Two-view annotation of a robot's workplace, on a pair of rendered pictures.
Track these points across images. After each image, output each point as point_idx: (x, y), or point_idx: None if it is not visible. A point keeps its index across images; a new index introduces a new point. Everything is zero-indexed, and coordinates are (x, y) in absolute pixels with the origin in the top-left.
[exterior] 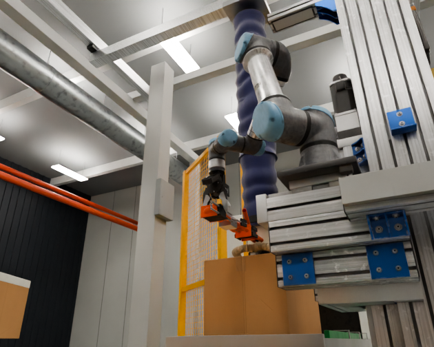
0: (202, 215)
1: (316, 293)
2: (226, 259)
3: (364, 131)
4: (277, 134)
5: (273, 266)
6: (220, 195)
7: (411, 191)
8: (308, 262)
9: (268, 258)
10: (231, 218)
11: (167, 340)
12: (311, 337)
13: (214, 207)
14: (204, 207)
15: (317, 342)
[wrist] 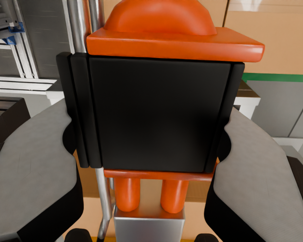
0: (220, 28)
1: (14, 102)
2: (186, 197)
3: None
4: None
5: (81, 172)
6: (39, 190)
7: None
8: None
9: (85, 187)
10: (111, 199)
11: (255, 95)
12: (59, 89)
13: (110, 22)
14: (220, 38)
15: (56, 87)
